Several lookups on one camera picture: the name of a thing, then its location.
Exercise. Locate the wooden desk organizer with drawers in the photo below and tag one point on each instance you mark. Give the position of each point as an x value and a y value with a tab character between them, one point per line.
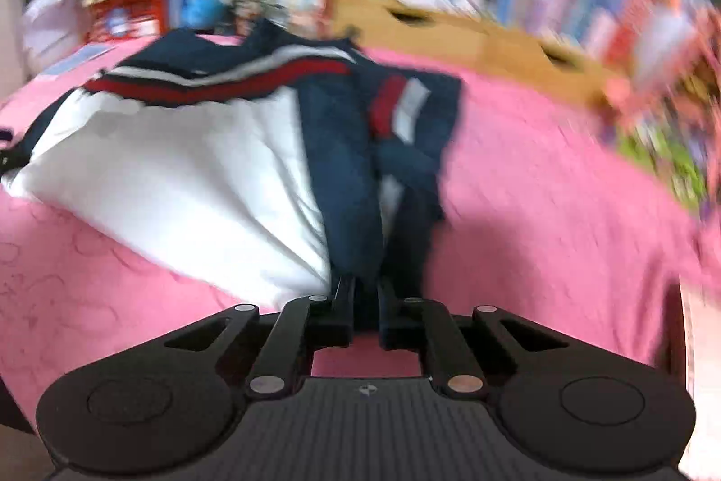
479	41

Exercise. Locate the pink miniature dollhouse model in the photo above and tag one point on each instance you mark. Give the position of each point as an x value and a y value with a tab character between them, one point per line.
664	131

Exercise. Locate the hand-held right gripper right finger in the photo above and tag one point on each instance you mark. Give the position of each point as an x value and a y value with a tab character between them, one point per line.
388	315

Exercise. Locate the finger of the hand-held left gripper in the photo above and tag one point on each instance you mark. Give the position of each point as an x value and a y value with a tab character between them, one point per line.
10	161

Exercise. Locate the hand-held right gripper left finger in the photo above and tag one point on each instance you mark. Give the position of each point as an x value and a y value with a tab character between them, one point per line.
344	312

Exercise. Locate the blue round plush ball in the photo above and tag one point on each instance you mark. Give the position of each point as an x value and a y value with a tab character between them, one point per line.
203	7

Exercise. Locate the pink blanket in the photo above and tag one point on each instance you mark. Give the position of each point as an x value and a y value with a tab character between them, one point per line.
535	205

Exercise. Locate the white and navy jacket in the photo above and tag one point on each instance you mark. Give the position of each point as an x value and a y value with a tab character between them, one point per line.
197	176

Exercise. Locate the red plastic crate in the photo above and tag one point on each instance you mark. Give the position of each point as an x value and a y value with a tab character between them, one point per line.
141	2

